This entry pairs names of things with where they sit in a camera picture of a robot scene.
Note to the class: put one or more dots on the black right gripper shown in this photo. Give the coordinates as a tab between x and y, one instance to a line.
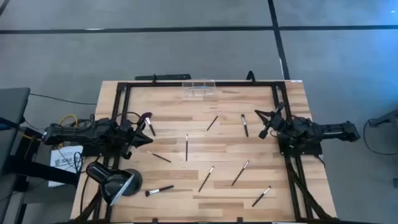
281	124

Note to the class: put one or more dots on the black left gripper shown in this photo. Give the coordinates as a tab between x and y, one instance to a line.
126	132

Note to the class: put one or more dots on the large brown powder brush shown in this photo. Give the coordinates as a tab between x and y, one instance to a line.
149	123

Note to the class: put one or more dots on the medium black makeup brush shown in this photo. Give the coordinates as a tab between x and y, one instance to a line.
245	126

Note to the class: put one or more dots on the thin black makeup brush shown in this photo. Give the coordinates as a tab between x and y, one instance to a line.
159	156
214	121
186	149

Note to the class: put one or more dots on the short black kabuki brush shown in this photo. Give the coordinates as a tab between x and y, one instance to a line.
160	190

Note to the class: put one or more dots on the slim black eyeshadow brush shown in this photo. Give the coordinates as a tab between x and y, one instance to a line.
261	196
206	179
240	173

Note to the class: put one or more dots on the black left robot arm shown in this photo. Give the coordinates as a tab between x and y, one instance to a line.
77	133

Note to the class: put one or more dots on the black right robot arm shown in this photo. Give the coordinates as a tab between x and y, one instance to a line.
335	130

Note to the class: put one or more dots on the black desk lamp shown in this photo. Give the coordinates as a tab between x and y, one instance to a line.
112	183

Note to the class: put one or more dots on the black flat bar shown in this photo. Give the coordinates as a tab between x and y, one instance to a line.
161	76

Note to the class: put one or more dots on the clear acrylic brush organizer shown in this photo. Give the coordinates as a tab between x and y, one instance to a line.
199	93

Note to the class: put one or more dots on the white printed paper sheet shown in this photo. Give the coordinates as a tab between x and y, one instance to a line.
62	161

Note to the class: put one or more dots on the black floor tape strip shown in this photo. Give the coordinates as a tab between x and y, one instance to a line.
155	30
278	40

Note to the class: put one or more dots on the grey stand foot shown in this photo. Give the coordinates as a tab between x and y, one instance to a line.
385	119

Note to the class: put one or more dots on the grey side desk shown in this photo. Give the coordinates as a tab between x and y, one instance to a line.
12	109

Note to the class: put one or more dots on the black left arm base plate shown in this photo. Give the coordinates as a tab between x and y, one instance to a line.
93	152

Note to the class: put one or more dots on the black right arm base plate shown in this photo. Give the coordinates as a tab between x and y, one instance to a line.
311	149

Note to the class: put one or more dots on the black side desk frame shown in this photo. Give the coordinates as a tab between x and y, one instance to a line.
46	174

